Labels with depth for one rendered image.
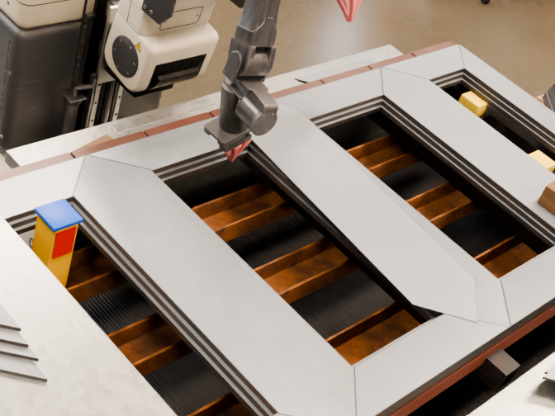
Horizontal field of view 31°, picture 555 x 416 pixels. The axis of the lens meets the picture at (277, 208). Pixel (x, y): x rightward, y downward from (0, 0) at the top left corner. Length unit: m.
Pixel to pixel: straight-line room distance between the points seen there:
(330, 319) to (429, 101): 0.61
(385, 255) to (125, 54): 0.90
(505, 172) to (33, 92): 1.23
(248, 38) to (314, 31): 2.59
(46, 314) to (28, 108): 1.42
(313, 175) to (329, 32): 2.43
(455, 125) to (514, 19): 2.88
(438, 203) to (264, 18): 0.80
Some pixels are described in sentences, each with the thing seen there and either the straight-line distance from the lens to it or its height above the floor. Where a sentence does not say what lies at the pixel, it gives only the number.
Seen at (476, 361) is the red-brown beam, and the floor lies 0.79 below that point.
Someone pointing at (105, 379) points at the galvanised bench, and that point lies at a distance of 1.28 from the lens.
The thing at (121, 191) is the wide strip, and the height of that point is 0.85.
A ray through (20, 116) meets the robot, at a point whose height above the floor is 0.43.
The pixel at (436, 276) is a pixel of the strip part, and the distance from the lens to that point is 1.94.
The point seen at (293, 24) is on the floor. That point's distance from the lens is 4.40.
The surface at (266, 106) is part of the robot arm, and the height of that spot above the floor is 1.06.
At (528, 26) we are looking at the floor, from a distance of 5.25.
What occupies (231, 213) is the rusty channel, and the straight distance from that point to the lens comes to 2.15.
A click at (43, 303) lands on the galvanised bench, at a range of 1.35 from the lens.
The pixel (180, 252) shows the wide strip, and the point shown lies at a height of 0.85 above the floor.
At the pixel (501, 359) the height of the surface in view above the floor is 0.77.
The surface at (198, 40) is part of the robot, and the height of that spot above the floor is 0.79.
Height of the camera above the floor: 2.03
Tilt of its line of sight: 38 degrees down
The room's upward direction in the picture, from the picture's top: 20 degrees clockwise
